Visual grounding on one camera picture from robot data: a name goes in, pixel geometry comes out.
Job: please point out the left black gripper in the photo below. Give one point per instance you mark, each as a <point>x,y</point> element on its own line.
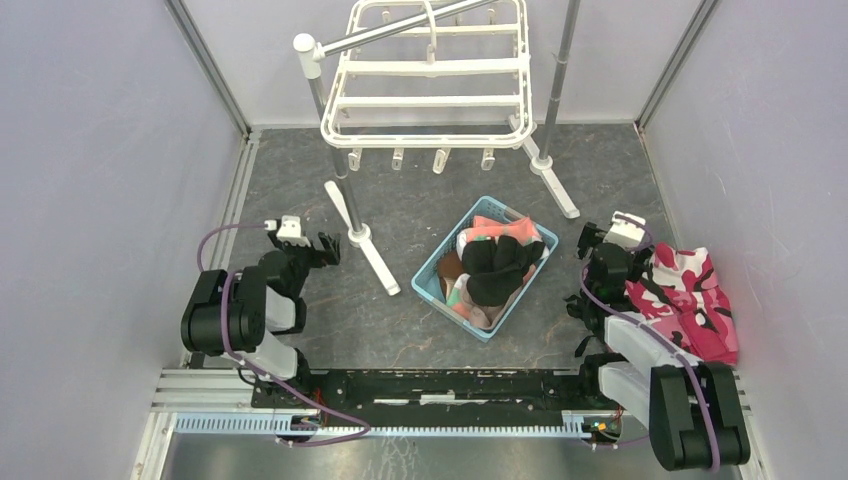
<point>321,257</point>

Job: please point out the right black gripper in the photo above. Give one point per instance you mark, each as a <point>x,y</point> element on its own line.
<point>636,261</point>

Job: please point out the black sock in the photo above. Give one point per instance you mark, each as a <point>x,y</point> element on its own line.
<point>497,254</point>
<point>495,288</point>

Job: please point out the brown sock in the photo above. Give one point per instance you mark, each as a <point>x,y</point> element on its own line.
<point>450,266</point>

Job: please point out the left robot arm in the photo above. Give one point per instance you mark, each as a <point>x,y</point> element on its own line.
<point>243,318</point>

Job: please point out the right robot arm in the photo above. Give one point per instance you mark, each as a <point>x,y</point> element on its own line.
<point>669,343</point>

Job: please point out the pink camouflage cloth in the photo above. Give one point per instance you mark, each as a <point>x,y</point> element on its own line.
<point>679,295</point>

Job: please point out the light blue plastic basket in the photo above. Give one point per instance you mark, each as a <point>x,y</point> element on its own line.
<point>433,290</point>

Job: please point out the white sock drying rack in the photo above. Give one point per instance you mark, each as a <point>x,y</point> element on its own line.
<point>328,68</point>

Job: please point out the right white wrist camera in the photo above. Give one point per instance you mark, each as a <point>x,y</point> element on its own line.
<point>626,230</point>

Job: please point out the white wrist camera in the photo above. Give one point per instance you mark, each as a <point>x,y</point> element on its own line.
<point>626,230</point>
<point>286,231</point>

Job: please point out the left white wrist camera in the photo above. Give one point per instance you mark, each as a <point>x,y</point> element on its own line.
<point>286,231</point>

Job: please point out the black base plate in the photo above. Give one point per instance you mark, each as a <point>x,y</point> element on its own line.
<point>430,398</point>

